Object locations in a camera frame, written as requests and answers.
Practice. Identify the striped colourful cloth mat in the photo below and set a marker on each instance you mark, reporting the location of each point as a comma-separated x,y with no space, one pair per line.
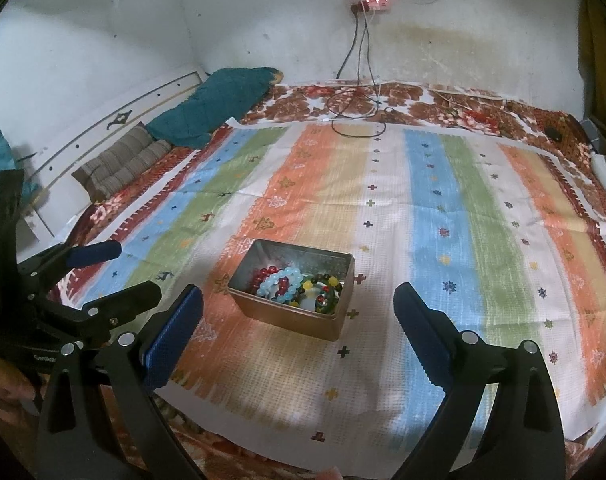
358,234

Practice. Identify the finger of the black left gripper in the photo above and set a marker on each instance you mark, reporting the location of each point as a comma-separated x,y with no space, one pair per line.
52,264
96,319

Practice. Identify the white power strip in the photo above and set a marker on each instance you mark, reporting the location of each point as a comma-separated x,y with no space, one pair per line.
371,5

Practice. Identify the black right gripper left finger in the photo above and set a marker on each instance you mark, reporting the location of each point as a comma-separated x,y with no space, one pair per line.
153,352

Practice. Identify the white bed headboard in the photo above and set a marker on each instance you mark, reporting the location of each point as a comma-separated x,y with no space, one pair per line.
60,197

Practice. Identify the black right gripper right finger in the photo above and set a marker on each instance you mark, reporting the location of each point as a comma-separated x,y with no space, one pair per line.
445,354

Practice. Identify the striped brown pillow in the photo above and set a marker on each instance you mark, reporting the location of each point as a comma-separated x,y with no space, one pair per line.
118,166

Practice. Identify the small black object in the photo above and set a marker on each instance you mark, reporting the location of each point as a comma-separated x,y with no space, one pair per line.
553,134

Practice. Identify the red brown floral bedsheet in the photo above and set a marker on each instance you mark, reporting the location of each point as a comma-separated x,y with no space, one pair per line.
433,105

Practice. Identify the metal tin box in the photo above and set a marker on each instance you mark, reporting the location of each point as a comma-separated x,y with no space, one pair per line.
272,281

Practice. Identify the teal quilted blanket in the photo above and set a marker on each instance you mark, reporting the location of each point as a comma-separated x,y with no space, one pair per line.
227,93

